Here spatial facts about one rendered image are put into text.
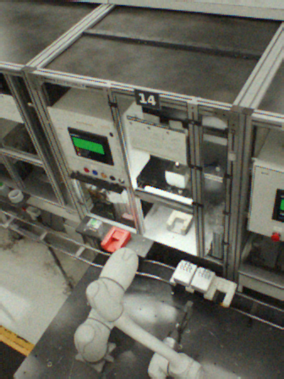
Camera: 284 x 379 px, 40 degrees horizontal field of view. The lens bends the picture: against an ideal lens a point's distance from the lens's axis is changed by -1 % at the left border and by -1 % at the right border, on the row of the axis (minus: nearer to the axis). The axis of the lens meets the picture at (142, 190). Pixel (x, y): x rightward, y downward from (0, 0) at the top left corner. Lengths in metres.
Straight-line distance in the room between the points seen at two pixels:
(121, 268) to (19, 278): 2.11
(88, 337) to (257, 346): 0.95
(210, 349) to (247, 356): 0.20
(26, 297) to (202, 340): 1.76
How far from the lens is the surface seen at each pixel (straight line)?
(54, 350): 2.59
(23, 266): 3.85
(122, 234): 2.54
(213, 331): 2.48
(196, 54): 1.99
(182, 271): 2.38
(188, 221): 2.52
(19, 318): 3.59
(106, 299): 1.73
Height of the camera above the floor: 2.97
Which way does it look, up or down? 47 degrees down
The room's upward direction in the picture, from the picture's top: 11 degrees counter-clockwise
